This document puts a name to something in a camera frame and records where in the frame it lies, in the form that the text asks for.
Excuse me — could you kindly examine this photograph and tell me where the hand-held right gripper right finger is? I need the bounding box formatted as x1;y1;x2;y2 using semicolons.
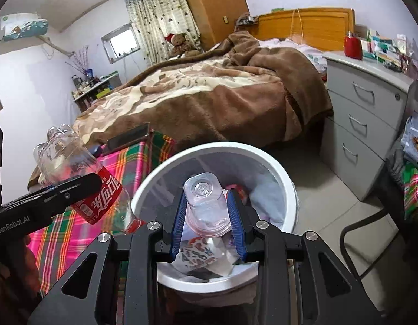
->
226;188;389;325

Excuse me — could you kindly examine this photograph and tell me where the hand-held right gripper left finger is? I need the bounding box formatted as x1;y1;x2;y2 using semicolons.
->
28;188;192;325

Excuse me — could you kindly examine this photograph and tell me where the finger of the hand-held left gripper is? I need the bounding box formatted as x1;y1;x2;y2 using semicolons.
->
1;173;103;217

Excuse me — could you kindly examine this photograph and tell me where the clear plastic cup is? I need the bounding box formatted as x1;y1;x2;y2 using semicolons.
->
183;173;231;238

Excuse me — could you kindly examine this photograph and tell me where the clear plastic bottle red label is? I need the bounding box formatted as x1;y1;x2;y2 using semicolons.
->
33;123;147;234

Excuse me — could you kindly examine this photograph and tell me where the white brown printed carton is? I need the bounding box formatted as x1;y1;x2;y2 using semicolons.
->
177;237;226;275

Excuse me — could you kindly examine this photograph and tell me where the white round trash bin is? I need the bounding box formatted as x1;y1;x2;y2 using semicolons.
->
130;142;299;293

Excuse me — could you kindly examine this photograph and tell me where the person's left hand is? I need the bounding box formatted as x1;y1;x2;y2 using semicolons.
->
0;235;40;298

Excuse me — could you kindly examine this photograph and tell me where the pink green plaid cloth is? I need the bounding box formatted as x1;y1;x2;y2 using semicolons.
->
28;132;177;298

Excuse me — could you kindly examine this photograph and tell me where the black smartphone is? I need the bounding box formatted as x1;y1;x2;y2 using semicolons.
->
102;122;152;156

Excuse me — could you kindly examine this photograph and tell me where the low shelf unit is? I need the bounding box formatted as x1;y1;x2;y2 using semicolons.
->
72;71;123;112

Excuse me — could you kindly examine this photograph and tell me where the cluster of jars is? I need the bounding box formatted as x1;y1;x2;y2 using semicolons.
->
72;73;101;93

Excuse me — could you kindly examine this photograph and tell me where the brown patterned blanket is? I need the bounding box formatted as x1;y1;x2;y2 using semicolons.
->
28;30;333;190

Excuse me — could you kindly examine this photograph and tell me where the vase with bare branches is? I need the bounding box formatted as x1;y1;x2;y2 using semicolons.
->
65;45;94;75

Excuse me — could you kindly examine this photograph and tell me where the air conditioner pipe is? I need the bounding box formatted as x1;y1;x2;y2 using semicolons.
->
38;34;76;58

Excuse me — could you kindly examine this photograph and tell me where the small window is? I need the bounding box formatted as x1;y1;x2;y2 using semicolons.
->
101;23;142;64

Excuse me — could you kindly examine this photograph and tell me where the grey drawer cabinet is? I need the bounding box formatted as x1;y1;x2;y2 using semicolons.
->
319;50;416;202

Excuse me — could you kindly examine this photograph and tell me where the teddy bear with red hat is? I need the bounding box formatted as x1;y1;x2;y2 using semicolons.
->
164;32;201;58

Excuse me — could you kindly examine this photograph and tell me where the patterned curtain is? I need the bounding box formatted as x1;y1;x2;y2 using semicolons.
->
123;0;203;66

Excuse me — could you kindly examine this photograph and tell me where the grey plastic bag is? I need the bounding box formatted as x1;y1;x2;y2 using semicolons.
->
386;112;418;177

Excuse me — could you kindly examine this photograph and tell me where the wooden headboard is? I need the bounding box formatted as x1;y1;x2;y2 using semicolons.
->
256;7;356;53

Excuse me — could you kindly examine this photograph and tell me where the wooden wardrobe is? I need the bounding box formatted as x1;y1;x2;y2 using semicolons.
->
178;0;250;51

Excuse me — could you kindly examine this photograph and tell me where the row of small boxes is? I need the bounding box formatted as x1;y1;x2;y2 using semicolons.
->
363;27;418;75

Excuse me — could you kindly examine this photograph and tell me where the black metal chair frame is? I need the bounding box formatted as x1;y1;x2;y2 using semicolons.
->
341;206;399;281

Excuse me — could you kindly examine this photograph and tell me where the wall air conditioner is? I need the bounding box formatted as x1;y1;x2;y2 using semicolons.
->
0;13;49;44

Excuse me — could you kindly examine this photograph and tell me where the yellow cable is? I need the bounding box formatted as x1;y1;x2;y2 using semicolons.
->
288;7;302;39

